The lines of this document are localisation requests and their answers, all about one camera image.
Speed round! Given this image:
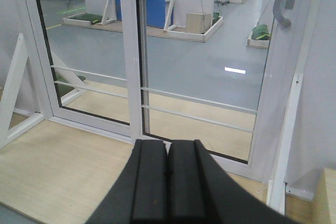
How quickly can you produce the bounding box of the white framed sliding glass door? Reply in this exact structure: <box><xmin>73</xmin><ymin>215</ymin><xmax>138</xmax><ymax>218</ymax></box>
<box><xmin>121</xmin><ymin>0</ymin><xmax>310</xmax><ymax>182</ymax></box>

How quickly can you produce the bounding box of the white wooden platform frame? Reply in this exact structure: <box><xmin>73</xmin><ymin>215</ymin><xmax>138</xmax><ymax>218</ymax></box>
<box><xmin>62</xmin><ymin>13</ymin><xmax>224</xmax><ymax>42</ymax></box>

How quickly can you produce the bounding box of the grey curved door handle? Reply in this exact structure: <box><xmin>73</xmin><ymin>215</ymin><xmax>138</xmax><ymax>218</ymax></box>
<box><xmin>272</xmin><ymin>0</ymin><xmax>291</xmax><ymax>28</ymax></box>

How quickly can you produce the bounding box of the beige wooden box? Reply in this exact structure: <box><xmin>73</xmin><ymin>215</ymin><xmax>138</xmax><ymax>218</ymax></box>
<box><xmin>186</xmin><ymin>13</ymin><xmax>212</xmax><ymax>34</ymax></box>

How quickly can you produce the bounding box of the white triangular support brace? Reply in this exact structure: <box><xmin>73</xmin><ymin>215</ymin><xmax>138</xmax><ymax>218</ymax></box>
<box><xmin>266</xmin><ymin>72</ymin><xmax>304</xmax><ymax>215</ymax></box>
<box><xmin>1</xmin><ymin>33</ymin><xmax>45</xmax><ymax>148</ymax></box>

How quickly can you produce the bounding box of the white triangular support brace right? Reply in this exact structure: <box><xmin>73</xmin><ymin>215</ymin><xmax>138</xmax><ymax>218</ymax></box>
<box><xmin>266</xmin><ymin>72</ymin><xmax>304</xmax><ymax>215</ymax></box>

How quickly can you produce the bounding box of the white triangular support brace left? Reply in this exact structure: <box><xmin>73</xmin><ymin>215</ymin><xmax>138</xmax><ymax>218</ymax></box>
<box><xmin>1</xmin><ymin>33</ymin><xmax>45</xmax><ymax>148</ymax></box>

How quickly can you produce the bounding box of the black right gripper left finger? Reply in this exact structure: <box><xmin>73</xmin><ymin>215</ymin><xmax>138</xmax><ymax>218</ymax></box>
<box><xmin>86</xmin><ymin>139</ymin><xmax>167</xmax><ymax>223</ymax></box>

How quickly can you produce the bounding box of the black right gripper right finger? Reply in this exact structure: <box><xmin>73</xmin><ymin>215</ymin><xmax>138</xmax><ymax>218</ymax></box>
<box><xmin>168</xmin><ymin>140</ymin><xmax>294</xmax><ymax>223</ymax></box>

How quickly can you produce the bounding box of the green bag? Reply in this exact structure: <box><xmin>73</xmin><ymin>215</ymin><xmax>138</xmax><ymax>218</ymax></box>
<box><xmin>251</xmin><ymin>24</ymin><xmax>271</xmax><ymax>40</ymax></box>

